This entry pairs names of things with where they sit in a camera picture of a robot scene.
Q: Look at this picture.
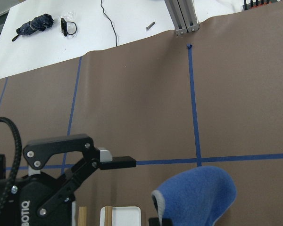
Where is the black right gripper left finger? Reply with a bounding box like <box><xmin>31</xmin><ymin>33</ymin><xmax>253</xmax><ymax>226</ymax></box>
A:
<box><xmin>23</xmin><ymin>134</ymin><xmax>136</xmax><ymax>218</ymax></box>

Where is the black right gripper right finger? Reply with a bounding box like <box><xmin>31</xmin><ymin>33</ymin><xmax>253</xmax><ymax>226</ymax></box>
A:
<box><xmin>148</xmin><ymin>218</ymin><xmax>173</xmax><ymax>226</ymax></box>

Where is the blue towel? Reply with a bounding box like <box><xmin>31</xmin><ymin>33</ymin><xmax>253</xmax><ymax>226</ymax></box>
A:
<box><xmin>151</xmin><ymin>166</ymin><xmax>237</xmax><ymax>226</ymax></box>

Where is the white towel rack base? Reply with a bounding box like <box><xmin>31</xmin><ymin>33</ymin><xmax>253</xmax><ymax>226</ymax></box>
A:
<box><xmin>100</xmin><ymin>206</ymin><xmax>142</xmax><ymax>226</ymax></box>

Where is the right wooden rack bar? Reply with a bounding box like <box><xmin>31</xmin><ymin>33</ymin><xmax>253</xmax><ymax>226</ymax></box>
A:
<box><xmin>104</xmin><ymin>206</ymin><xmax>113</xmax><ymax>226</ymax></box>

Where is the wooden rack bar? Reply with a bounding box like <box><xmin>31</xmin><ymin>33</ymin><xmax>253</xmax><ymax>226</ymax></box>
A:
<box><xmin>104</xmin><ymin>206</ymin><xmax>113</xmax><ymax>226</ymax></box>
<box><xmin>78</xmin><ymin>206</ymin><xmax>87</xmax><ymax>226</ymax></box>

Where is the left wooden rack bar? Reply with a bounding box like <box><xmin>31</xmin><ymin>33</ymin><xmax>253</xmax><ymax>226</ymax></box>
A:
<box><xmin>78</xmin><ymin>206</ymin><xmax>87</xmax><ymax>226</ymax></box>

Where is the black clear clip holder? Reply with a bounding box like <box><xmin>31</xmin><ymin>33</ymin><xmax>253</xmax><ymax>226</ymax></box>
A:
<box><xmin>61</xmin><ymin>18</ymin><xmax>77</xmax><ymax>37</ymax></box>

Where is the folded dark blue umbrella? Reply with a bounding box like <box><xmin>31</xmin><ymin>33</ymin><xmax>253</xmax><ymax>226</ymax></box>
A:
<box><xmin>12</xmin><ymin>14</ymin><xmax>54</xmax><ymax>41</ymax></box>

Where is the small metal bolt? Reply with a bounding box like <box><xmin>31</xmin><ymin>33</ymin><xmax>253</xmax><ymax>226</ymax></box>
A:
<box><xmin>146</xmin><ymin>21</ymin><xmax>155</xmax><ymax>31</ymax></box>

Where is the braided black cable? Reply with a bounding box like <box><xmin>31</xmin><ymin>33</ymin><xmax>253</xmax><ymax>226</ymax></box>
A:
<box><xmin>0</xmin><ymin>117</ymin><xmax>23</xmax><ymax>221</ymax></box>

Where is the thin black cable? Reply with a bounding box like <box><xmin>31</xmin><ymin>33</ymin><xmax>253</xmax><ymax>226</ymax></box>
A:
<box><xmin>100</xmin><ymin>0</ymin><xmax>118</xmax><ymax>47</ymax></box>

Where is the aluminium extrusion post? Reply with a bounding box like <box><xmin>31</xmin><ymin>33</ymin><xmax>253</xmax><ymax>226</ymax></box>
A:
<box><xmin>164</xmin><ymin>0</ymin><xmax>200</xmax><ymax>36</ymax></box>

